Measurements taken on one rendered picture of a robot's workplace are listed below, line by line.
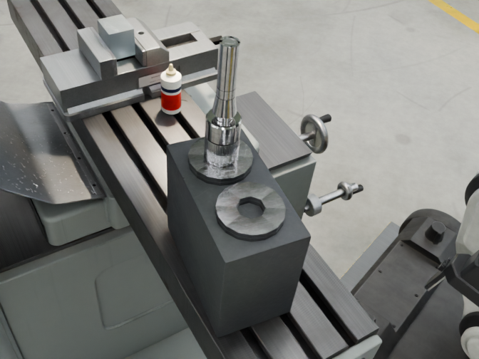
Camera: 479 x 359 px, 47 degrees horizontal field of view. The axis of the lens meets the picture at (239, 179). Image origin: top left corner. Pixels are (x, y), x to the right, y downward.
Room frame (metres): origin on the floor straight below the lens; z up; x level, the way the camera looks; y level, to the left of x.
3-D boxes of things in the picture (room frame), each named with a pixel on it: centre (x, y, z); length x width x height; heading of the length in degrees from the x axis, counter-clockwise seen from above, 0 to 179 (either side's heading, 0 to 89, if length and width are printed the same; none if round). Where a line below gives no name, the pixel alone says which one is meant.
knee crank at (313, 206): (1.09, -0.27, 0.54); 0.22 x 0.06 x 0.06; 126
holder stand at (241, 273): (0.51, 0.01, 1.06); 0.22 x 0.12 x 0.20; 29
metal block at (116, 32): (0.94, 0.28, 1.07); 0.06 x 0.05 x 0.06; 36
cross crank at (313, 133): (1.18, -0.17, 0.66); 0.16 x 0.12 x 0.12; 126
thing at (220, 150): (0.55, 0.03, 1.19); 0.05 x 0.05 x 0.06
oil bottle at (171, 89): (0.88, 0.16, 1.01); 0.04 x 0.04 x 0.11
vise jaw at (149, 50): (0.98, 0.23, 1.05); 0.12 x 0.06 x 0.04; 36
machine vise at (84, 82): (0.96, 0.25, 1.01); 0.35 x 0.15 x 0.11; 126
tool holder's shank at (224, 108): (0.55, 0.03, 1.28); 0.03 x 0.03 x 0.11
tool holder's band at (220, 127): (0.55, 0.03, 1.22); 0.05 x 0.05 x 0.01
